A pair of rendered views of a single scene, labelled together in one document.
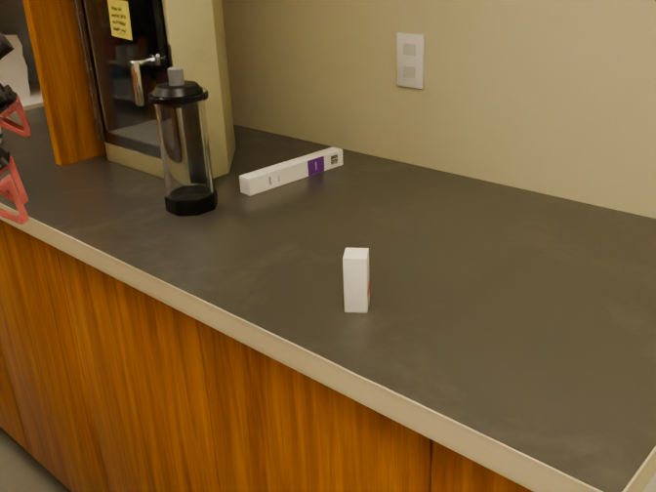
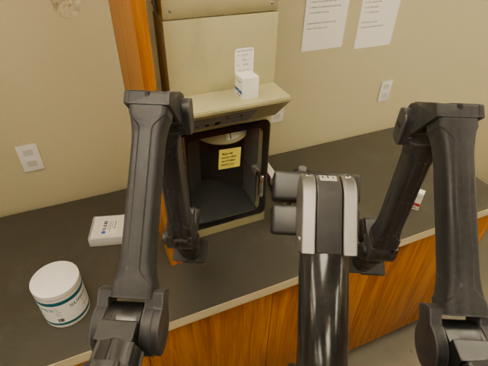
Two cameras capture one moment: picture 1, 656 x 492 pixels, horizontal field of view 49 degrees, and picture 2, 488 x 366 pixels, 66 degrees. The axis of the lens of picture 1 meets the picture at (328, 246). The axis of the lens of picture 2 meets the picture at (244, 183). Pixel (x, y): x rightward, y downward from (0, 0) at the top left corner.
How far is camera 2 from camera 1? 1.80 m
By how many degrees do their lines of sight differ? 58
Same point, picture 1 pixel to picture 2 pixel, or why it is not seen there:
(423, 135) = (279, 139)
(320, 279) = not seen: hidden behind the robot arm
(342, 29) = not seen: hidden behind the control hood
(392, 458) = not seen: hidden behind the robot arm
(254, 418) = (392, 266)
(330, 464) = (422, 254)
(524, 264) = (392, 166)
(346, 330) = (430, 213)
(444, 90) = (291, 118)
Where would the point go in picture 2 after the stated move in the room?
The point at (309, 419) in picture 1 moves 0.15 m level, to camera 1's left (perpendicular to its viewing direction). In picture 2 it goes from (420, 247) to (417, 273)
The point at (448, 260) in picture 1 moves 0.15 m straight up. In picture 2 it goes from (384, 178) to (393, 150)
